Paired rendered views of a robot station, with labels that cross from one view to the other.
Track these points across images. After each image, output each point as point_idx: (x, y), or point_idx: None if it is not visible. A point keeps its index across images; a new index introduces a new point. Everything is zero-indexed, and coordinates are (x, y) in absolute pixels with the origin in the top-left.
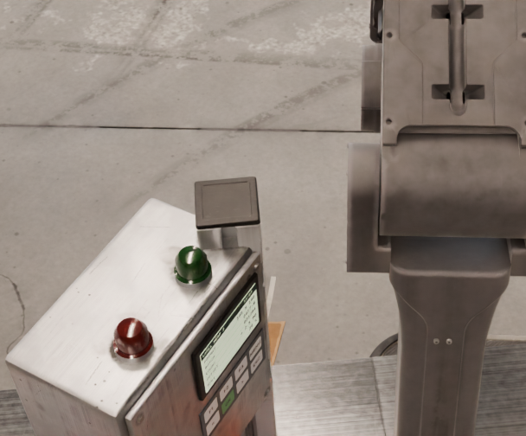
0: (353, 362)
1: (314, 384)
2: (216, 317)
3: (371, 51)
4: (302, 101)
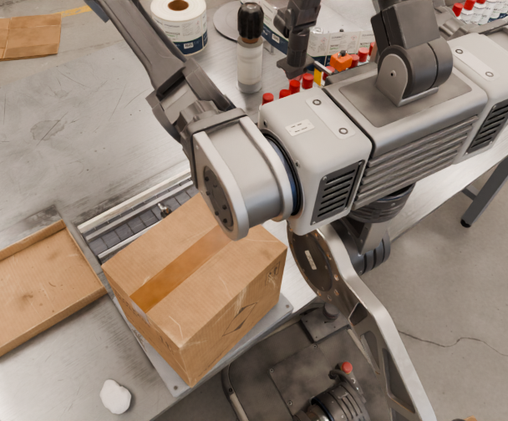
0: (394, 235)
1: (399, 219)
2: None
3: (448, 10)
4: None
